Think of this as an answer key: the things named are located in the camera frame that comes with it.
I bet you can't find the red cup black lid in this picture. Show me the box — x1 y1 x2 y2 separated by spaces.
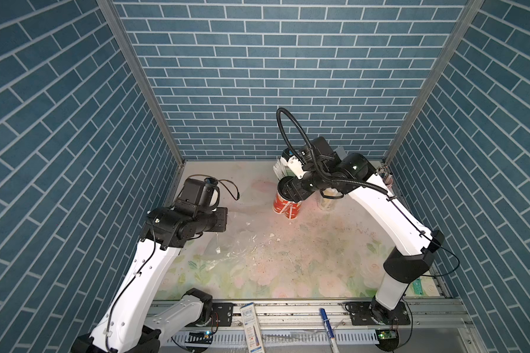
272 191 302 219

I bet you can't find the beige cup white lid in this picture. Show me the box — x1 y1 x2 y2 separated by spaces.
318 188 344 211

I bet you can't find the clear plastic carrier bag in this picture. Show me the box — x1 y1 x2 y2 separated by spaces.
317 146 347 212

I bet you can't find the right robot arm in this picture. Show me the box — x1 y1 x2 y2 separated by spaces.
275 107 445 325

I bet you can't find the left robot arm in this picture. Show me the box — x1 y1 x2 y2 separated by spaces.
71 176 228 352

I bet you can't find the pink pencil bucket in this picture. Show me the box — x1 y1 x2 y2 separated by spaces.
383 174 394 188

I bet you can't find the white blue label card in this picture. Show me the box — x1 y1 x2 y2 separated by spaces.
240 303 265 353

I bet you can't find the blue white marker pen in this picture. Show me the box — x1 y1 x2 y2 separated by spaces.
319 308 340 353

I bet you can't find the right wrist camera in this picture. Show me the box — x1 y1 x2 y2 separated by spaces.
280 148 306 179

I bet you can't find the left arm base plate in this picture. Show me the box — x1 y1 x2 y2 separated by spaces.
187 302 234 327

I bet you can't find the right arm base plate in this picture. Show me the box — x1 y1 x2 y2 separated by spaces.
343 299 412 326

